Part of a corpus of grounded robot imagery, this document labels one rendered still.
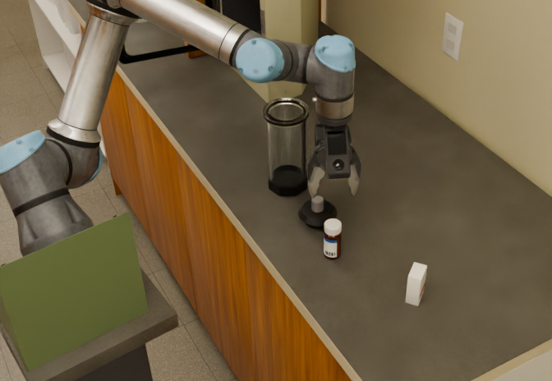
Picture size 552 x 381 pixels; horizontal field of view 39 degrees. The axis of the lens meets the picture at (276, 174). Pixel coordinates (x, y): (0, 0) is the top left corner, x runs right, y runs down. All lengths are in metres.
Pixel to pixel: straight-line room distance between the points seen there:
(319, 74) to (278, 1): 0.67
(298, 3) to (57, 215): 0.94
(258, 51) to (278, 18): 0.79
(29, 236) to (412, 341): 0.79
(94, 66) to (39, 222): 0.34
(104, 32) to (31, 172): 0.32
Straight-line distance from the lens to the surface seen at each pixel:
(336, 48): 1.46
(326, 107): 1.51
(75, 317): 1.61
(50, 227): 1.57
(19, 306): 1.53
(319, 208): 1.82
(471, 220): 1.90
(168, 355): 2.83
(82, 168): 1.71
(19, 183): 1.60
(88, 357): 1.64
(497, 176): 2.05
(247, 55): 1.36
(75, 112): 1.69
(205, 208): 2.21
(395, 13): 2.37
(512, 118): 2.08
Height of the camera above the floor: 2.18
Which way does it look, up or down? 38 degrees down
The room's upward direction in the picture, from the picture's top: 2 degrees counter-clockwise
